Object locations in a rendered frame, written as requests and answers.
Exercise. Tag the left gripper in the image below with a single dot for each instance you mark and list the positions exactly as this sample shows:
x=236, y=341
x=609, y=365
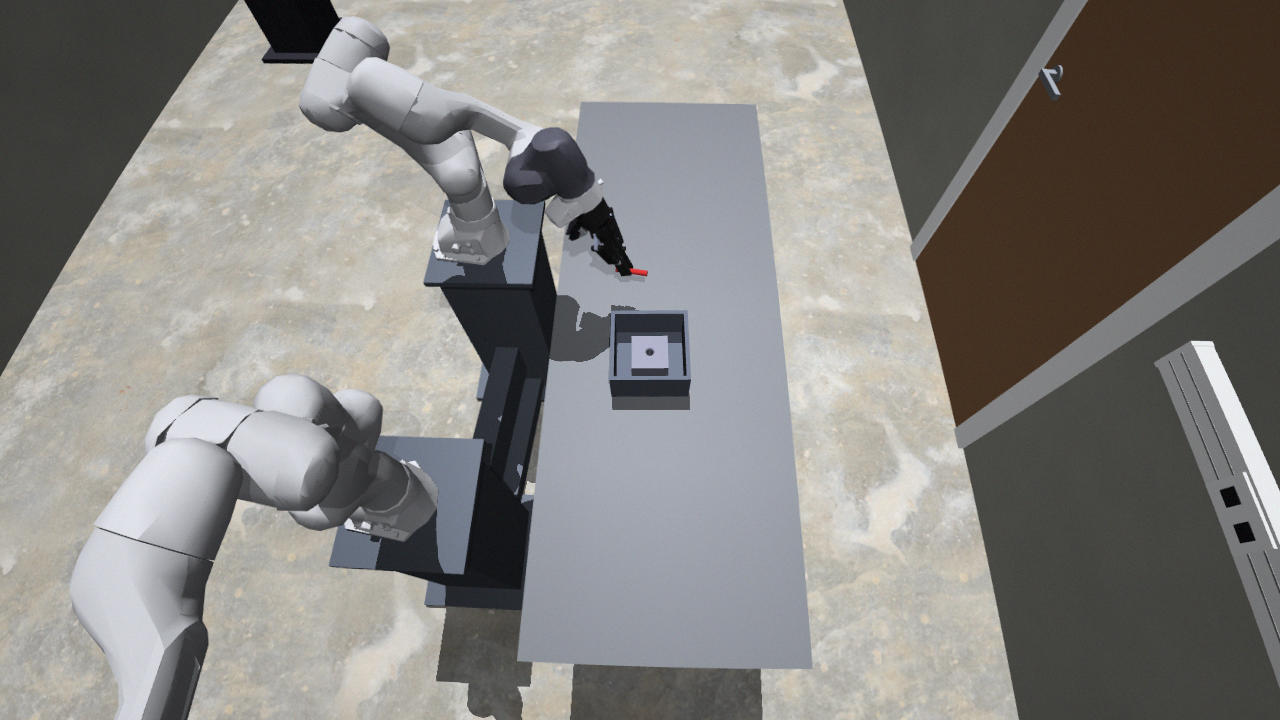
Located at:
x=608, y=232

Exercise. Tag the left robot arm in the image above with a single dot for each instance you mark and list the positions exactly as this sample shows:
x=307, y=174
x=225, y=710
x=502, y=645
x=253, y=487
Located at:
x=351, y=75

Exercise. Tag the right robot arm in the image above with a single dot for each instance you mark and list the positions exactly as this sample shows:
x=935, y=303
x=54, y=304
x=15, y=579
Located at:
x=143, y=604

